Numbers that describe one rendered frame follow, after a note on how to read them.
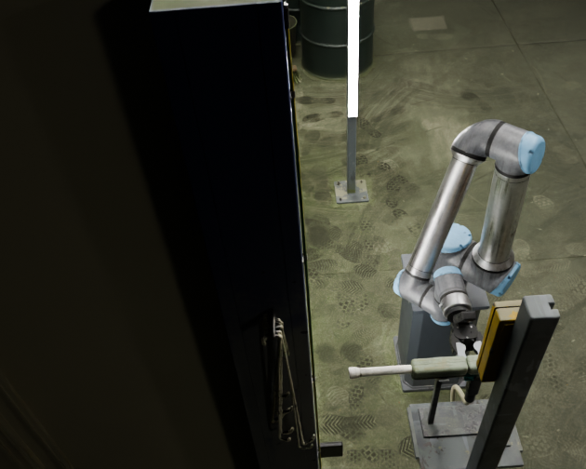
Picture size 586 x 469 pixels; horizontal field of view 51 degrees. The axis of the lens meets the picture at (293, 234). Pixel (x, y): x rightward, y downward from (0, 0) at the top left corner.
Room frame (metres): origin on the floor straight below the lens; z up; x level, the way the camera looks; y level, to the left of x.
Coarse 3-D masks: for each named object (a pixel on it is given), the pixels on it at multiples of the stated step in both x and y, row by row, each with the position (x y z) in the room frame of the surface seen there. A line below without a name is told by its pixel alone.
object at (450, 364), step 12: (420, 360) 0.92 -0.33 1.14; (432, 360) 0.92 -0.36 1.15; (444, 360) 0.92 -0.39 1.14; (456, 360) 0.91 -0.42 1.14; (468, 360) 0.91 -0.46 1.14; (360, 372) 0.91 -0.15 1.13; (372, 372) 0.91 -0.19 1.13; (384, 372) 0.90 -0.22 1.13; (396, 372) 0.90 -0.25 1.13; (408, 372) 0.90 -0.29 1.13; (420, 372) 0.89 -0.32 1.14; (432, 372) 0.89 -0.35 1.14; (444, 372) 0.89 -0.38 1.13; (456, 372) 0.89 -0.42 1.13; (468, 372) 0.89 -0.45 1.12; (468, 384) 0.90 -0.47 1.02; (480, 384) 0.89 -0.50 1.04; (468, 396) 0.90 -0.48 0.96
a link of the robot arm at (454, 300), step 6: (450, 294) 1.17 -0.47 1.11; (456, 294) 1.16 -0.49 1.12; (462, 294) 1.16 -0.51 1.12; (444, 300) 1.16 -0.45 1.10; (450, 300) 1.15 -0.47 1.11; (456, 300) 1.14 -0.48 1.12; (462, 300) 1.14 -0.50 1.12; (468, 300) 1.15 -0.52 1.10; (444, 306) 1.14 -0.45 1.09; (450, 306) 1.13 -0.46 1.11; (456, 306) 1.13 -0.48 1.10; (468, 306) 1.13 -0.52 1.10; (444, 312) 1.13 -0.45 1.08
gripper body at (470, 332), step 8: (448, 312) 1.12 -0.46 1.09; (456, 312) 1.11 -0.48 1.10; (448, 320) 1.11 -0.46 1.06; (456, 328) 1.05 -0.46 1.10; (464, 328) 1.04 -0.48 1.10; (472, 328) 1.04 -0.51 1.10; (456, 336) 1.02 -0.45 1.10; (464, 336) 1.02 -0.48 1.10; (472, 336) 1.02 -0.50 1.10; (464, 344) 1.01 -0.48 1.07; (472, 344) 1.01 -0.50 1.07
